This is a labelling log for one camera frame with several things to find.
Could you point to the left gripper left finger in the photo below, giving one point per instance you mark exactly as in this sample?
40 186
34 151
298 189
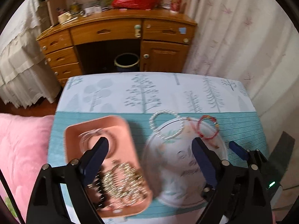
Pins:
47 204

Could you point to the teal placemat with print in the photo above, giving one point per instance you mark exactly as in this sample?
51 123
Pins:
171 170

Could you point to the cream mug on desk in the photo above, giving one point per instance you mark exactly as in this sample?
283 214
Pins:
64 17

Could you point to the pink twisted bangle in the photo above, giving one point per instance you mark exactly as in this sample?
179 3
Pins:
89 138

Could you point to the pink rectangular jewelry tray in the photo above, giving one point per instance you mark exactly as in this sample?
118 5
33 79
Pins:
119 188

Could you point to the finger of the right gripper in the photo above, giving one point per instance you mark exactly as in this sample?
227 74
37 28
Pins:
238 150
280 157

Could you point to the dark waste bin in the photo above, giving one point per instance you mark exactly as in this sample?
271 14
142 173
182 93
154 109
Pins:
127 62

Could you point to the white curtain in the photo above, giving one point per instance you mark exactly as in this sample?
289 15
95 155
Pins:
256 43

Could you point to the lace covered furniture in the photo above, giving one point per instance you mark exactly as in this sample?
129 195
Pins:
25 75

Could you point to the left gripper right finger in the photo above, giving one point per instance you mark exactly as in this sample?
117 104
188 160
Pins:
227 186

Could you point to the wooden desk with drawers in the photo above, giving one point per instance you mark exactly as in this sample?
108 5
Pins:
89 45

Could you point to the red white paper cup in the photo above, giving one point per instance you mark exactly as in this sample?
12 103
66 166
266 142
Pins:
175 6

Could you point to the tree print tablecloth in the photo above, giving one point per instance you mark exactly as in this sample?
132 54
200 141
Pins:
94 96

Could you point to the pink blanket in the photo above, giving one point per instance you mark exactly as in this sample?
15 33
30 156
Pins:
24 150

